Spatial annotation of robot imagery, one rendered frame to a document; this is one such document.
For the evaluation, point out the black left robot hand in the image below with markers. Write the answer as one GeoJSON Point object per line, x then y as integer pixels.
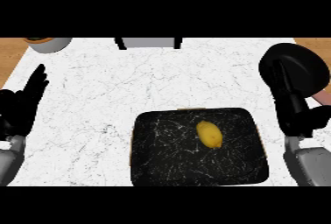
{"type": "Point", "coordinates": [25, 102]}

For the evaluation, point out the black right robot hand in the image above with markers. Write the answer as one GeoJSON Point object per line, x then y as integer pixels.
{"type": "Point", "coordinates": [294, 116]}

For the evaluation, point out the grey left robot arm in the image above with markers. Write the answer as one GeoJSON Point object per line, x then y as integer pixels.
{"type": "Point", "coordinates": [9, 159]}

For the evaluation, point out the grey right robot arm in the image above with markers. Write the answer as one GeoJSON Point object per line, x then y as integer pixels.
{"type": "Point", "coordinates": [310, 164]}

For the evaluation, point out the grey plant pot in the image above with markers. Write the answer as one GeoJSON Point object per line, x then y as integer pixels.
{"type": "Point", "coordinates": [49, 45]}

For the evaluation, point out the yellow lemon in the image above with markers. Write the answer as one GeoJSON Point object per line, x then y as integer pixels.
{"type": "Point", "coordinates": [208, 134]}

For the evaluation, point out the black marbled tray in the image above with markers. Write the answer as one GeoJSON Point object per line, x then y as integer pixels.
{"type": "Point", "coordinates": [180, 157]}

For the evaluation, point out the grey appliance with black legs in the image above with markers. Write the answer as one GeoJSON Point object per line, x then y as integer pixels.
{"type": "Point", "coordinates": [148, 42]}

